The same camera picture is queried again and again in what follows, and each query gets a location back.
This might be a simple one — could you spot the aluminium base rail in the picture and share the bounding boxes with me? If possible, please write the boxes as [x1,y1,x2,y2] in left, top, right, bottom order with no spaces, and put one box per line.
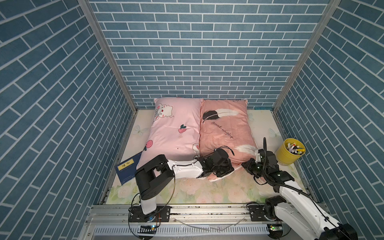
[77,203,337,240]

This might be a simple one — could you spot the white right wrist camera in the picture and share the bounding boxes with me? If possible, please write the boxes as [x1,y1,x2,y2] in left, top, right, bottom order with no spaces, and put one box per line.
[255,154,262,163]

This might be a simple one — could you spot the markers in cup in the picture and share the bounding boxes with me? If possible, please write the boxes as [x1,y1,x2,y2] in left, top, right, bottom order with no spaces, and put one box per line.
[287,143,306,155]

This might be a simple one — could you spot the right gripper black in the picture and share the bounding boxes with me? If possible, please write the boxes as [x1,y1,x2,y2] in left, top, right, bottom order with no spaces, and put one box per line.
[240,157,267,179]

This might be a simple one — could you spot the floral table mat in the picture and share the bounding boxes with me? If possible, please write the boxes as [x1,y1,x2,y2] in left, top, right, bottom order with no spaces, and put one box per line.
[122,110,283,204]

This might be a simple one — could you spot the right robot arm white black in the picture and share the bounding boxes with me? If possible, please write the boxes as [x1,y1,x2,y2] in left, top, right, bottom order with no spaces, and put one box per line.
[242,149,358,240]

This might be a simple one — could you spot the yellow pen cup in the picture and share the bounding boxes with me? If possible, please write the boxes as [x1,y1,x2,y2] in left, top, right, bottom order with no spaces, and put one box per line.
[275,138,306,165]

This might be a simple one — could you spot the salmon feather print pillow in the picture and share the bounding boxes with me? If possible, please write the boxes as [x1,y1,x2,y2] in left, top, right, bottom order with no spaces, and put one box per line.
[200,100,259,170]

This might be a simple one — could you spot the dark blue book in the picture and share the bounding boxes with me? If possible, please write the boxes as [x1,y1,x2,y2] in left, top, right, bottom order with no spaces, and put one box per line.
[115,152,142,185]

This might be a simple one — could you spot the light pink cartoon pillow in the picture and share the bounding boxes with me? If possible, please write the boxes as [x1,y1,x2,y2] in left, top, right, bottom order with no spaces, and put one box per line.
[137,97,203,169]

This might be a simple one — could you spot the left aluminium corner post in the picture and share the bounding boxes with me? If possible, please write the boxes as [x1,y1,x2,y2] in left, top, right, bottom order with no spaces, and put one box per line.
[78,0,137,113]

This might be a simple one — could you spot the aluminium corner post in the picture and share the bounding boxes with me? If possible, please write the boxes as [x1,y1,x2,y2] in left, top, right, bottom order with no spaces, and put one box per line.
[78,0,137,113]
[273,0,341,114]

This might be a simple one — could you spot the right aluminium corner post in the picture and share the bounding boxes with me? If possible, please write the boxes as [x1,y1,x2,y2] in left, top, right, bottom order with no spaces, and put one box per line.
[273,0,341,114]

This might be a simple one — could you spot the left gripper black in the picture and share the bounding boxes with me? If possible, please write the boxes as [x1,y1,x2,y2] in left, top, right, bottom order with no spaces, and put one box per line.
[210,158,236,178]

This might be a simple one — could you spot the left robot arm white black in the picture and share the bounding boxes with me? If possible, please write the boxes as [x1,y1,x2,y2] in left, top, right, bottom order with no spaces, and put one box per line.
[135,148,235,216]

